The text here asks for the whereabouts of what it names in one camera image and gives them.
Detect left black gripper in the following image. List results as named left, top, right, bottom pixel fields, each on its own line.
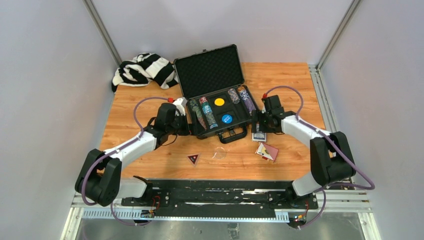
left=166, top=111, right=205, bottom=137

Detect left aluminium corner post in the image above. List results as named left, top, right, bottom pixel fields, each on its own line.
left=82, top=0, right=122, bottom=66

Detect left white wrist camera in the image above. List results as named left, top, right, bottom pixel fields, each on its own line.
left=167, top=97, right=188, bottom=116

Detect blue small blind button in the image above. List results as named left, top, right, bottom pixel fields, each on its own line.
left=221, top=114, right=233, bottom=124

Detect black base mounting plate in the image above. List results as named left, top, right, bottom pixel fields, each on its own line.
left=119, top=179, right=318, bottom=219

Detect aluminium frame rail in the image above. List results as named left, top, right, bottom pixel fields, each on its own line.
left=308, top=64, right=339, bottom=132

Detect green chip stack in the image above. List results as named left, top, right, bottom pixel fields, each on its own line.
left=189, top=99, right=208, bottom=130

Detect blue playing card box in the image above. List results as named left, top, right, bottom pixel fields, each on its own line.
left=252, top=132, right=267, bottom=142

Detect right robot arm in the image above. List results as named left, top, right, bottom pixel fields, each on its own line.
left=251, top=95, right=357, bottom=209

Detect aluminium corner post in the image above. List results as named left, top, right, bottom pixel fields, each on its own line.
left=315, top=0, right=363, bottom=71
left=82, top=0, right=122, bottom=66

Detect red playing card box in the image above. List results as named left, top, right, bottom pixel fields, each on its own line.
left=255, top=142, right=279, bottom=163

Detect right aluminium corner post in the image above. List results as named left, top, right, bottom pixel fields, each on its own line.
left=315, top=0, right=363, bottom=71

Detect triangular all in marker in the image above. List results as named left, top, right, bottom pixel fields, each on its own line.
left=187, top=153, right=201, bottom=167

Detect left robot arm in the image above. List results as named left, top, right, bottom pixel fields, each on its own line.
left=75, top=98, right=190, bottom=207

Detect blue purple chip stack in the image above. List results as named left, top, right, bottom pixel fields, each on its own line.
left=237, top=86, right=256, bottom=115

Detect clear acrylic dealer button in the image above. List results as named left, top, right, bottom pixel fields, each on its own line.
left=212, top=147, right=227, bottom=160

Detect black white striped cloth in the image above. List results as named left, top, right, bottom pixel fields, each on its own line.
left=111, top=52, right=179, bottom=93

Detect yellow dealer button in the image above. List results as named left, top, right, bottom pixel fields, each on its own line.
left=214, top=98, right=225, bottom=107

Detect purple cable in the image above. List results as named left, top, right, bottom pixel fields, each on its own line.
left=80, top=96, right=171, bottom=227
left=262, top=85, right=376, bottom=230

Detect black poker set case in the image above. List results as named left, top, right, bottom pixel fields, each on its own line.
left=173, top=44, right=258, bottom=144

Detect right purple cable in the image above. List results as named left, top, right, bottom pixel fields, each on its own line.
left=262, top=85, right=376, bottom=230

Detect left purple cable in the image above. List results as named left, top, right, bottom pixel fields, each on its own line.
left=80, top=96, right=171, bottom=227

